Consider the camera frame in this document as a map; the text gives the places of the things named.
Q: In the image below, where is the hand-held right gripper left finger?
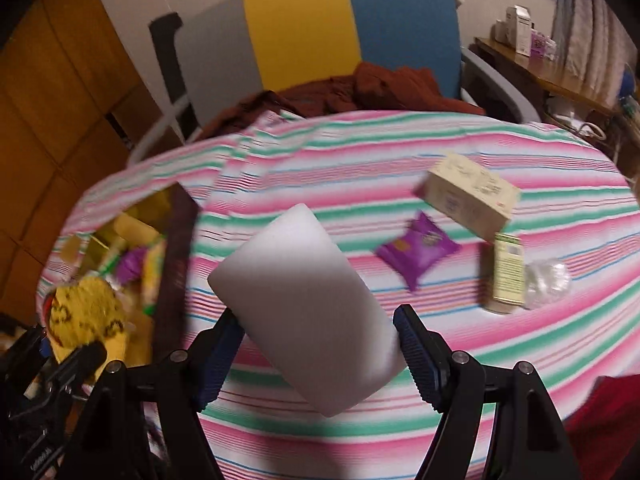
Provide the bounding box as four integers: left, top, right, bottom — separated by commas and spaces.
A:
60, 308, 246, 480

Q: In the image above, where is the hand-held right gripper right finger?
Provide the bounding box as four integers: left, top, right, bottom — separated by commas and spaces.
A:
394, 303, 581, 480

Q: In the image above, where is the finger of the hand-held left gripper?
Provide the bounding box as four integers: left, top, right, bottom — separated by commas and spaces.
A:
51, 341, 109, 397

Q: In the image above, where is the yellow black patterned cloth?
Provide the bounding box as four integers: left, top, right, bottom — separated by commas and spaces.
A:
46, 276, 132, 377

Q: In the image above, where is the white foam block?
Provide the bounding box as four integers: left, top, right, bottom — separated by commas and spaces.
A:
206, 203, 407, 419

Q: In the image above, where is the gold storage box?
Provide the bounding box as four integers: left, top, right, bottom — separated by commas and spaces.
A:
49, 183, 201, 363

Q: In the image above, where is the purple snack packet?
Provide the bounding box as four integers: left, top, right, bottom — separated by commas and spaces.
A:
375, 211, 462, 293

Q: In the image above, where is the small green yellow box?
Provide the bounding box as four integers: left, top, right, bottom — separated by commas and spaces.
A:
481, 232, 527, 316

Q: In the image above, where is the clear plastic wrapper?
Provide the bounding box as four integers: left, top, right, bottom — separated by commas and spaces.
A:
522, 258, 572, 311

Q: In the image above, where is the cream cardboard box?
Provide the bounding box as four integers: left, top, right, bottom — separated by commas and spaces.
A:
413, 153, 522, 241

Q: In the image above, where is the pink green striped tablecloth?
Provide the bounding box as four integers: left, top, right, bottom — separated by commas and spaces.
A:
37, 109, 640, 480

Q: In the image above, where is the red cloth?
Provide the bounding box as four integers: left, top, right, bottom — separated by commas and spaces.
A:
564, 374, 640, 480

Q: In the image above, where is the wooden cabinet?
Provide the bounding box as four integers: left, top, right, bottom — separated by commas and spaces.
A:
0, 0, 182, 333

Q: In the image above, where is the brown garment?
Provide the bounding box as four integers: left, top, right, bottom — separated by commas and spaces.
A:
199, 61, 487, 142

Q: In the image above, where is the wooden desk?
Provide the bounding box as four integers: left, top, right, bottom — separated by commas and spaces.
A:
471, 35, 640, 117

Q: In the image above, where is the grey yellow blue chair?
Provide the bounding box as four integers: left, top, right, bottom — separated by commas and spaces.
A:
126, 0, 543, 163

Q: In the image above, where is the purple white box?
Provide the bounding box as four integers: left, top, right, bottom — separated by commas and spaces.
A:
529, 30, 559, 62

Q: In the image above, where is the blue round object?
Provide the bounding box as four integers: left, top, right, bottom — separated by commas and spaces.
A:
619, 69, 637, 107

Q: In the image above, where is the tall white carton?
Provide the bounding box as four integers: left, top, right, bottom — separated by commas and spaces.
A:
505, 5, 534, 57

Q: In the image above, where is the pale curtain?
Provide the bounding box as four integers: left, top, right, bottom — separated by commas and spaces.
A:
546, 0, 640, 107

